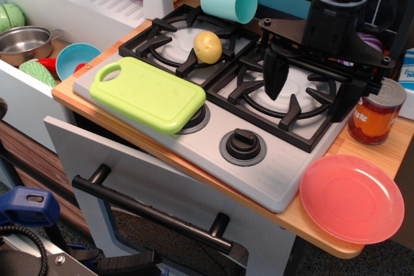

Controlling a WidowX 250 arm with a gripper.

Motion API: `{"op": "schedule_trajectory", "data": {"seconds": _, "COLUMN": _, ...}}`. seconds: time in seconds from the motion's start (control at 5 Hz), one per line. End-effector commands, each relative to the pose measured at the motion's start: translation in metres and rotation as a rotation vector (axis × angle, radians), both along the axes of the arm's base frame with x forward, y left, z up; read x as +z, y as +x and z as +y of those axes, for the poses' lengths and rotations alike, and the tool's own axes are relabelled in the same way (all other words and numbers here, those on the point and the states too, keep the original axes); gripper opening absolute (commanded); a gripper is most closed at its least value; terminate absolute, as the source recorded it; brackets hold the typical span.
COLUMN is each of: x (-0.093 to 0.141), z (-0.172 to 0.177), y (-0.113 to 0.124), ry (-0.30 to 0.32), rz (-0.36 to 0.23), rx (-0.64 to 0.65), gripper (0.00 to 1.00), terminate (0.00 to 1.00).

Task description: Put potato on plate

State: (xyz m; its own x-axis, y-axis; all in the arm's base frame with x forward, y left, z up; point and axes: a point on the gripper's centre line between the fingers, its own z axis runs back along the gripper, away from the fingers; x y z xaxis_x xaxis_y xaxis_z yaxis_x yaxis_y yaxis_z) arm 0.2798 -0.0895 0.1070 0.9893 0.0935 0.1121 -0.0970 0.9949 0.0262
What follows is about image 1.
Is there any green toy cabbage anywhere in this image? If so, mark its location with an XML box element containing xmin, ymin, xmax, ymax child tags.
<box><xmin>1</xmin><ymin>4</ymin><xmax>26</xmax><ymax>32</ymax></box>

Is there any purple toy onion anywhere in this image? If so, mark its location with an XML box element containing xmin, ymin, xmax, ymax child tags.
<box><xmin>336</xmin><ymin>32</ymin><xmax>384</xmax><ymax>67</ymax></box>

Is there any black oven door handle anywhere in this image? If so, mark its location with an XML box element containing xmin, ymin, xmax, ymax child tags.
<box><xmin>72</xmin><ymin>164</ymin><xmax>234</xmax><ymax>255</ymax></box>

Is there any pink plastic plate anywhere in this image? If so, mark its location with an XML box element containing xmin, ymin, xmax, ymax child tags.
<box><xmin>300</xmin><ymin>154</ymin><xmax>405</xmax><ymax>244</ymax></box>

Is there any grey toy stove top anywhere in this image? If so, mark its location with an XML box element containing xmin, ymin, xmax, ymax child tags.
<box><xmin>72</xmin><ymin>20</ymin><xmax>347</xmax><ymax>214</ymax></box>

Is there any grey oven door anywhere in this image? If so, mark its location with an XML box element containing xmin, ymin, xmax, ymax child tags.
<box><xmin>44</xmin><ymin>116</ymin><xmax>295</xmax><ymax>275</ymax></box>

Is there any teal plastic cup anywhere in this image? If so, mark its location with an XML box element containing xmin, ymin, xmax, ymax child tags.
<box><xmin>201</xmin><ymin>0</ymin><xmax>258</xmax><ymax>24</ymax></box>

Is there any blue plastic bowl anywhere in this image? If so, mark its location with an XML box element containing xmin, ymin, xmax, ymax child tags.
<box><xmin>56</xmin><ymin>43</ymin><xmax>101</xmax><ymax>81</ymax></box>

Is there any white blue box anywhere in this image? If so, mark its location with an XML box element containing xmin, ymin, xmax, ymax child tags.
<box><xmin>398</xmin><ymin>48</ymin><xmax>414</xmax><ymax>120</ymax></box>

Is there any left black burner grate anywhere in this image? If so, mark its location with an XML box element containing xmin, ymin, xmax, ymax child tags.
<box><xmin>118</xmin><ymin>5</ymin><xmax>259</xmax><ymax>88</ymax></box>

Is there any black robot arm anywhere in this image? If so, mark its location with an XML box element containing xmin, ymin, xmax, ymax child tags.
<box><xmin>259</xmin><ymin>0</ymin><xmax>396</xmax><ymax>123</ymax></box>

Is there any black burner grate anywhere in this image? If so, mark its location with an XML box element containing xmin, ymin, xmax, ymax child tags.
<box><xmin>206</xmin><ymin>44</ymin><xmax>345</xmax><ymax>153</ymax></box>
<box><xmin>118</xmin><ymin>5</ymin><xmax>259</xmax><ymax>88</ymax></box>

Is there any green toy cucumber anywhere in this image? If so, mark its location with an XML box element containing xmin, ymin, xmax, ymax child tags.
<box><xmin>19</xmin><ymin>60</ymin><xmax>57</xmax><ymax>88</ymax></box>

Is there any orange toy soup can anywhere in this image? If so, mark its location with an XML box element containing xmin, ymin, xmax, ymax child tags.
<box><xmin>348</xmin><ymin>78</ymin><xmax>407</xmax><ymax>145</ymax></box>

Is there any blue clamp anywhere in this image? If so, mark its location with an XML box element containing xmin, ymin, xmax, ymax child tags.
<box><xmin>1</xmin><ymin>186</ymin><xmax>60</xmax><ymax>227</ymax></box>

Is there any white toy sink unit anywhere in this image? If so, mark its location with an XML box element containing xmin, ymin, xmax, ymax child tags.
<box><xmin>1</xmin><ymin>0</ymin><xmax>144</xmax><ymax>151</ymax></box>

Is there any hidden black stove knob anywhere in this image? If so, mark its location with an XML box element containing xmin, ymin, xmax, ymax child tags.
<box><xmin>177</xmin><ymin>104</ymin><xmax>211</xmax><ymax>134</ymax></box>

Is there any black braided cable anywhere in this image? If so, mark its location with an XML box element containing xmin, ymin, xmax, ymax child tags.
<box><xmin>0</xmin><ymin>225</ymin><xmax>49</xmax><ymax>276</ymax></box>

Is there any yellow toy potato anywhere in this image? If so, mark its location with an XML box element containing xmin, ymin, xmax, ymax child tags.
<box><xmin>193</xmin><ymin>31</ymin><xmax>223</xmax><ymax>64</ymax></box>

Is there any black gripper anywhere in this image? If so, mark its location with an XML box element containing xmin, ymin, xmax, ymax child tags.
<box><xmin>259</xmin><ymin>18</ymin><xmax>394</xmax><ymax>123</ymax></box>

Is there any steel pot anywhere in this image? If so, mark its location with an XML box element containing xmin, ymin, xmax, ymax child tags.
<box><xmin>1</xmin><ymin>26</ymin><xmax>63</xmax><ymax>67</ymax></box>

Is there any green plastic cutting board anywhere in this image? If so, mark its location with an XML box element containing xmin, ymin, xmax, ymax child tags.
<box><xmin>89</xmin><ymin>57</ymin><xmax>206</xmax><ymax>134</ymax></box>

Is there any right black burner grate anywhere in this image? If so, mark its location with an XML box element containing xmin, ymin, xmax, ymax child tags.
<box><xmin>206</xmin><ymin>44</ymin><xmax>345</xmax><ymax>153</ymax></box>

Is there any red toy pepper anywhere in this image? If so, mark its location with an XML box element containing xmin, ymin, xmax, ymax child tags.
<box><xmin>37</xmin><ymin>58</ymin><xmax>57</xmax><ymax>75</ymax></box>

